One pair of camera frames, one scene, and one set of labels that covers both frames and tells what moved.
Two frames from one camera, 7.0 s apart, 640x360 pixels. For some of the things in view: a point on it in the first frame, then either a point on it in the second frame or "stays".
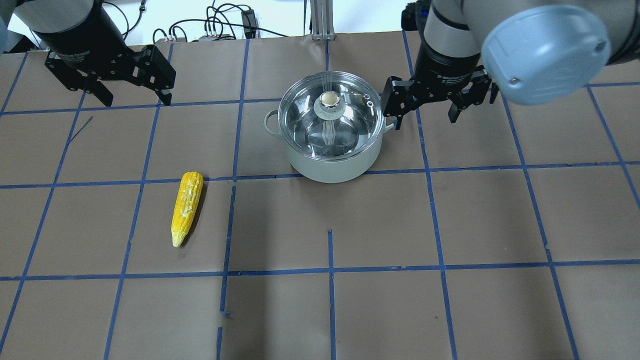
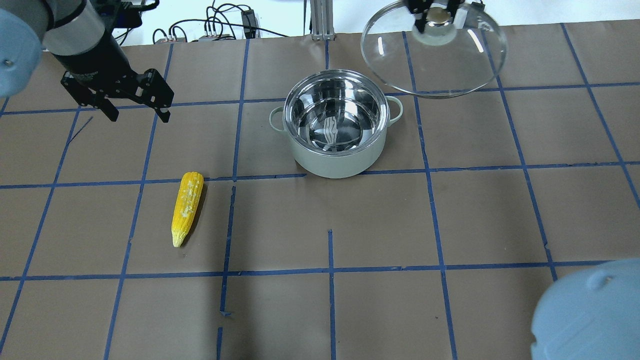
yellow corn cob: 187,203 stays
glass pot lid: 331,115 -> 444,60
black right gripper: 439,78 -> 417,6
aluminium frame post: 322,20 stays
